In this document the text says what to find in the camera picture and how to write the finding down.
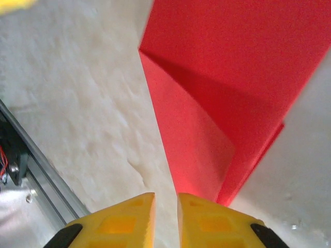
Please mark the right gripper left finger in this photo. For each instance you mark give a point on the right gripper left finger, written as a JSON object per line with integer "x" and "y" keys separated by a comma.
{"x": 116, "y": 227}

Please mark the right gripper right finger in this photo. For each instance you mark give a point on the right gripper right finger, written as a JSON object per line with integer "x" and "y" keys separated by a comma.
{"x": 214, "y": 227}

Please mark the wide aluminium base rail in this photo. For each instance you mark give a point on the wide aluminium base rail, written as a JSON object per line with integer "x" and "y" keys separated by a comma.
{"x": 44, "y": 165}

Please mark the red paper sheet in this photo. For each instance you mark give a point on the red paper sheet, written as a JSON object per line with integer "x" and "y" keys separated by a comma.
{"x": 219, "y": 77}

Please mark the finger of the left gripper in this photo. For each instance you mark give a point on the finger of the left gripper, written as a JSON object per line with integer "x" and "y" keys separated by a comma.
{"x": 13, "y": 3}

